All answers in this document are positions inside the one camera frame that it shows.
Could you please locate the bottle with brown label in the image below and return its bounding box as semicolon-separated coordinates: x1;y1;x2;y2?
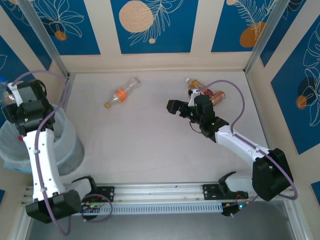
208;90;227;107

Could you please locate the amber tea bottle red label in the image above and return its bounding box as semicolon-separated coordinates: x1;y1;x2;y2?
184;77;215;97

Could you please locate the clear bottle orange label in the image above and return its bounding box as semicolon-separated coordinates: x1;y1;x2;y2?
104;76;141;109

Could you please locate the bin with white bag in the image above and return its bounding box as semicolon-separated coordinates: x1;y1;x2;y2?
0;103;85;176

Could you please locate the right controller board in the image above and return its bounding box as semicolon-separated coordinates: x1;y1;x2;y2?
221;201;251;217

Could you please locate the controller board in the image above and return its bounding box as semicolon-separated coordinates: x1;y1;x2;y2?
81;202;102;215
221;201;251;217

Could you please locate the left controller board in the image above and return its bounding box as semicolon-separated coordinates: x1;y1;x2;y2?
81;202;102;215

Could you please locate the steel panel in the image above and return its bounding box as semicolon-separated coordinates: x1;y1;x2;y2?
24;214;296;240

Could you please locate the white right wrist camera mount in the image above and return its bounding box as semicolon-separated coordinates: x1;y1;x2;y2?
187;88;201;107

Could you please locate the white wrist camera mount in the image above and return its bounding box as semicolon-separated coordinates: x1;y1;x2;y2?
187;88;201;107
7;82;24;106

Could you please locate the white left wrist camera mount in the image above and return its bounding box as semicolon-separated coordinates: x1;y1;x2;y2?
7;82;24;106

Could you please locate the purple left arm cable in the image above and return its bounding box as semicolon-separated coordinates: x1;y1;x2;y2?
11;69;113;236

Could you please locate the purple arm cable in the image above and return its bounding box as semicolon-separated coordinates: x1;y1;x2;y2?
11;69;113;236
196;79;299;218

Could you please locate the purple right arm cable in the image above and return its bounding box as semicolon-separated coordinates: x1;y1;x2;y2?
196;79;299;218

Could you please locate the aluminium side rail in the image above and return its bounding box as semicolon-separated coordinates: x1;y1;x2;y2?
244;72;283;181
58;73;76;112

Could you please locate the aluminium frame post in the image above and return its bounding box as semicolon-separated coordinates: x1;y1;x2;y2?
243;0;307;76
17;0;76;81

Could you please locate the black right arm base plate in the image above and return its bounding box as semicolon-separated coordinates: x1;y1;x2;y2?
201;183;250;201

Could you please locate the aluminium mounting rail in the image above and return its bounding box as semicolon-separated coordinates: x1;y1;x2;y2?
21;181;297;206

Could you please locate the grey slotted cable duct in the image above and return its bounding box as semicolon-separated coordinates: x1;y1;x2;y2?
81;201;225;217

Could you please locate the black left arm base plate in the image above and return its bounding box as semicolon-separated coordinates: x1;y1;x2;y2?
93;185;116;204

